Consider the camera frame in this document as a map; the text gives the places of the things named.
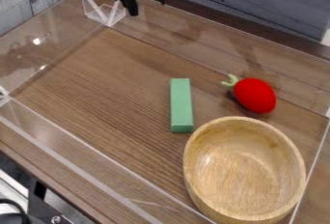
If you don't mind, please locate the red plush strawberry toy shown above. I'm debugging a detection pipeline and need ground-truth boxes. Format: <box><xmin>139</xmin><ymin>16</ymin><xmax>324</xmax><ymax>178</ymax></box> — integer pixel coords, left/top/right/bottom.
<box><xmin>221</xmin><ymin>74</ymin><xmax>277</xmax><ymax>114</ymax></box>

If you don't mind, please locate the green rectangular block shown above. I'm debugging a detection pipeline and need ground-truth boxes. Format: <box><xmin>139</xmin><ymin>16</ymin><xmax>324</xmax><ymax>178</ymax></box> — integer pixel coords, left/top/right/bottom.
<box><xmin>170</xmin><ymin>78</ymin><xmax>194</xmax><ymax>133</ymax></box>

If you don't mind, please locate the wooden bowl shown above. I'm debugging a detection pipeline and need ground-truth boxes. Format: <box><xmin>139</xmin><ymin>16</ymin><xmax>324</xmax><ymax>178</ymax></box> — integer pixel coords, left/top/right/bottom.
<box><xmin>184</xmin><ymin>116</ymin><xmax>306</xmax><ymax>224</ymax></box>

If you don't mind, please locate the clear acrylic corner bracket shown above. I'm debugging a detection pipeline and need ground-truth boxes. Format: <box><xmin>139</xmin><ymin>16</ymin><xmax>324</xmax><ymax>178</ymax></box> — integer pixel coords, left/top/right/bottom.
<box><xmin>82</xmin><ymin>0</ymin><xmax>127</xmax><ymax>27</ymax></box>

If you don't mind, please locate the clear acrylic tray wall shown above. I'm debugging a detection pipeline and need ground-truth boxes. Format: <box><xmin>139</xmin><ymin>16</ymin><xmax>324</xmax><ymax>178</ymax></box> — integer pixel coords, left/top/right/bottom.
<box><xmin>0</xmin><ymin>87</ymin><xmax>213</xmax><ymax>224</ymax></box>

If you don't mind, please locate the black table clamp mount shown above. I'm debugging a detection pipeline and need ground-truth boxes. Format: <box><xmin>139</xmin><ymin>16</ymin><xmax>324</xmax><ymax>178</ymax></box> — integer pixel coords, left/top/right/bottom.
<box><xmin>27</xmin><ymin>182</ymin><xmax>74</xmax><ymax>224</ymax></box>

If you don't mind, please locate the black cable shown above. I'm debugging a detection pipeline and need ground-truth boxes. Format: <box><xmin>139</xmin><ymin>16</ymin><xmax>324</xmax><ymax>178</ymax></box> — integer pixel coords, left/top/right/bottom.
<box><xmin>0</xmin><ymin>198</ymin><xmax>33</xmax><ymax>224</ymax></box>

